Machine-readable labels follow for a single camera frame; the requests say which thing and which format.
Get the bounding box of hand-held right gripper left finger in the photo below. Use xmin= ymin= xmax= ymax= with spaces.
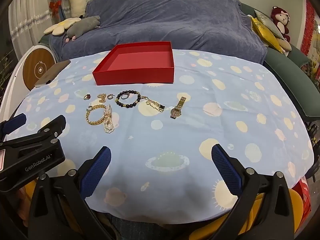
xmin=28 ymin=146 xmax=118 ymax=240

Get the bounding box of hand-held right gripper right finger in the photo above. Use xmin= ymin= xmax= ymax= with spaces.
xmin=211 ymin=144 xmax=297 ymax=240

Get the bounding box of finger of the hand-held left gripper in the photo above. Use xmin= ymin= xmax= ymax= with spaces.
xmin=0 ymin=113 xmax=27 ymax=140
xmin=0 ymin=115 xmax=67 ymax=153

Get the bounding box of gold bangle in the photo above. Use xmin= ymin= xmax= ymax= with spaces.
xmin=86 ymin=104 xmax=108 ymax=126

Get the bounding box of pearl bracelet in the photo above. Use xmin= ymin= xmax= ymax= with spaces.
xmin=103 ymin=104 xmax=115 ymax=134

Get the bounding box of black bead bracelet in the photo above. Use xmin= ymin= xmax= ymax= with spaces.
xmin=115 ymin=90 xmax=141 ymax=108

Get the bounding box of gold wrist watch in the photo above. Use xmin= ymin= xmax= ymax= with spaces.
xmin=170 ymin=96 xmax=187 ymax=119

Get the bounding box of gold necklace with black clover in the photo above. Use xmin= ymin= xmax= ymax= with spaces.
xmin=141 ymin=95 xmax=166 ymax=113

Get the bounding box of red cardboard box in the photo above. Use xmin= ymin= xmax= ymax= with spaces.
xmin=92 ymin=41 xmax=175 ymax=86

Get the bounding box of grey flat phone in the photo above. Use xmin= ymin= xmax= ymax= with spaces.
xmin=34 ymin=60 xmax=71 ymax=87

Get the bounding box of white round wood-faced appliance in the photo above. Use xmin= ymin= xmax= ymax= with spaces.
xmin=0 ymin=45 xmax=55 ymax=120

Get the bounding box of yellow plastic stool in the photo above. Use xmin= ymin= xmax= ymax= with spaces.
xmin=246 ymin=186 xmax=305 ymax=240

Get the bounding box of red bag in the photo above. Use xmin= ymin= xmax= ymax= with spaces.
xmin=292 ymin=176 xmax=312 ymax=218

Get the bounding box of white curtain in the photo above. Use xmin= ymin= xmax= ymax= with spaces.
xmin=9 ymin=0 xmax=54 ymax=60

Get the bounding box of cream flower plush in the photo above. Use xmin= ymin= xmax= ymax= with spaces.
xmin=44 ymin=17 xmax=82 ymax=36

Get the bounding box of grey plush toy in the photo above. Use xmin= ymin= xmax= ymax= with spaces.
xmin=65 ymin=16 xmax=101 ymax=42

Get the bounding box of red curtain bow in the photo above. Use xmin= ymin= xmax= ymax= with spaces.
xmin=49 ymin=0 xmax=62 ymax=18

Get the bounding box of yellow cushion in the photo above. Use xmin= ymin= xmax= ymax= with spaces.
xmin=251 ymin=17 xmax=284 ymax=53

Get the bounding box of grey-green cushion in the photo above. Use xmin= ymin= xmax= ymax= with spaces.
xmin=254 ymin=9 xmax=285 ymax=40

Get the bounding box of blue-covered sofa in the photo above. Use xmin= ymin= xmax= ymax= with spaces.
xmin=49 ymin=0 xmax=268 ymax=64

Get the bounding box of red monkey plush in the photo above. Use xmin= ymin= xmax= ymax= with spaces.
xmin=270 ymin=6 xmax=291 ymax=43

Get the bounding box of red wall hanging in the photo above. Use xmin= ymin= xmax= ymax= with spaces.
xmin=300 ymin=0 xmax=320 ymax=63

